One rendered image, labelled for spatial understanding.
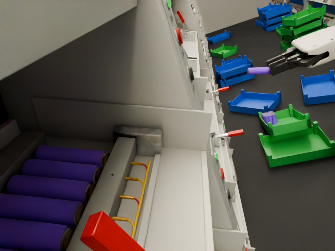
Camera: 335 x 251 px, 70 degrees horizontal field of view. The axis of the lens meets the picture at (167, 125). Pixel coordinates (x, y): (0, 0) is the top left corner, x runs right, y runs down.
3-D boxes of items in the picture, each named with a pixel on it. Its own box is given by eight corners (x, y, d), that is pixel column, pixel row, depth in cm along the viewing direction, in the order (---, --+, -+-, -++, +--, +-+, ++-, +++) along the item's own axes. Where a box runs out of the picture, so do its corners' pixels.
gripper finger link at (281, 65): (296, 52, 58) (267, 63, 60) (301, 56, 55) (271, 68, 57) (299, 63, 59) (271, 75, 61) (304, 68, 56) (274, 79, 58)
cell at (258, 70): (247, 68, 63) (272, 67, 62) (247, 75, 63) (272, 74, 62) (248, 66, 61) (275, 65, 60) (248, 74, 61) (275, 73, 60)
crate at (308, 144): (316, 132, 132) (316, 120, 128) (335, 156, 115) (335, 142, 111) (260, 144, 139) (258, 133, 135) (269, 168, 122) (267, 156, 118)
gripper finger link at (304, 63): (332, 44, 55) (305, 48, 59) (319, 61, 51) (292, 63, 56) (332, 48, 55) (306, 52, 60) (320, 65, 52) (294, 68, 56)
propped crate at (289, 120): (260, 123, 156) (257, 111, 154) (293, 115, 151) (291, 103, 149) (270, 137, 127) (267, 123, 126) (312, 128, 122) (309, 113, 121)
